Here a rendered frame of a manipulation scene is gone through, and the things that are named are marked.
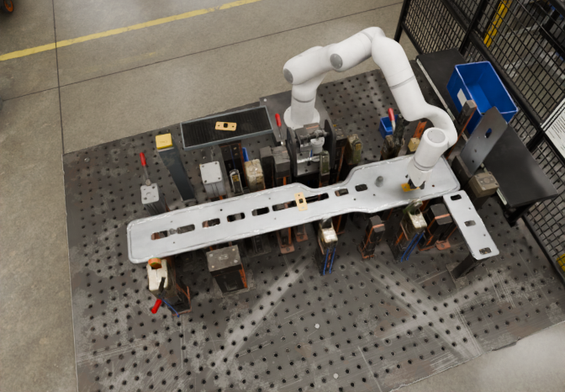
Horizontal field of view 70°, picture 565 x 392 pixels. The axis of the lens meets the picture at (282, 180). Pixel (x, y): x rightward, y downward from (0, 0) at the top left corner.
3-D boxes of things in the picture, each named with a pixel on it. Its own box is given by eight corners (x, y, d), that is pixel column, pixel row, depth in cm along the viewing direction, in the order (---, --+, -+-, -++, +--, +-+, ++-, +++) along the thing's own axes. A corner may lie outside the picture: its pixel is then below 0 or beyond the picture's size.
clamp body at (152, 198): (163, 242, 191) (138, 207, 160) (161, 221, 196) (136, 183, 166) (183, 237, 192) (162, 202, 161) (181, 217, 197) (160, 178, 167)
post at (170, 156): (182, 203, 201) (156, 152, 164) (180, 190, 205) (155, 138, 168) (197, 199, 202) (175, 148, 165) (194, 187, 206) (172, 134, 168)
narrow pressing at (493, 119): (471, 177, 171) (507, 125, 142) (458, 155, 177) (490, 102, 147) (472, 176, 171) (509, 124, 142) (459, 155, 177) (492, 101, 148)
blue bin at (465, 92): (469, 135, 178) (481, 116, 167) (445, 85, 194) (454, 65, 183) (504, 130, 179) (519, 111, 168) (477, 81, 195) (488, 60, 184)
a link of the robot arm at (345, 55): (313, 75, 193) (286, 90, 188) (302, 51, 190) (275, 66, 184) (381, 55, 148) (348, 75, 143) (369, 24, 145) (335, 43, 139)
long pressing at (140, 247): (129, 272, 153) (128, 271, 152) (126, 220, 165) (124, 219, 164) (463, 191, 169) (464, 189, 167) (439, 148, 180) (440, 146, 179)
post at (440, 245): (438, 251, 185) (460, 224, 161) (428, 230, 191) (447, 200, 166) (451, 247, 186) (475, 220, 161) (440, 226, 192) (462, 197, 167)
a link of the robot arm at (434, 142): (426, 143, 154) (409, 156, 151) (437, 121, 142) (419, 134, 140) (443, 157, 150) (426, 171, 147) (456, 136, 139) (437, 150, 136)
